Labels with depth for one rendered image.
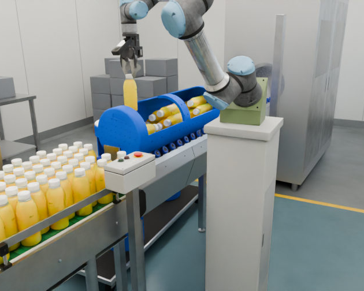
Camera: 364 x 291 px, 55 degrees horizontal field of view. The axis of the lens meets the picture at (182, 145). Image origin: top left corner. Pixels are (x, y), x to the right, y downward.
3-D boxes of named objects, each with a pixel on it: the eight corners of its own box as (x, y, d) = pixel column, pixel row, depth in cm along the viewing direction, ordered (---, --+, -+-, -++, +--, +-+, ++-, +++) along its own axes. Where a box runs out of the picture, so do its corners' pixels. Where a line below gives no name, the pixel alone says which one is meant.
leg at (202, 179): (206, 230, 293) (207, 160, 273) (203, 233, 288) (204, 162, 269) (200, 228, 296) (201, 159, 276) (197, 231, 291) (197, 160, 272)
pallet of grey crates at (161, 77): (179, 129, 601) (178, 58, 564) (155, 141, 533) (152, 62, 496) (122, 122, 652) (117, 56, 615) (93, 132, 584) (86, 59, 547)
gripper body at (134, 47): (143, 58, 175) (142, 33, 171) (132, 59, 168) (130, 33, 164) (132, 58, 179) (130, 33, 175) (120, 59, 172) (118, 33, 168)
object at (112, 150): (123, 170, 174) (122, 146, 170) (120, 172, 172) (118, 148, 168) (108, 166, 179) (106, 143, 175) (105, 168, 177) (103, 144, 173)
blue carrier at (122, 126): (216, 130, 243) (224, 90, 232) (137, 171, 173) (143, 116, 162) (182, 119, 256) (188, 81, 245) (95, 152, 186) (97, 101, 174)
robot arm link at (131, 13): (147, -9, 152) (137, -7, 161) (129, 7, 150) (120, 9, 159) (158, 7, 156) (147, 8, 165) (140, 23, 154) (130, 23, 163)
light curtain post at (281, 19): (270, 219, 308) (286, 14, 256) (268, 223, 303) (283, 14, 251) (263, 217, 311) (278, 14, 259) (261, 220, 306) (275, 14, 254)
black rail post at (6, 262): (12, 265, 107) (8, 243, 105) (3, 271, 105) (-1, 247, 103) (8, 262, 109) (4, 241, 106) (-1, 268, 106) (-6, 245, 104)
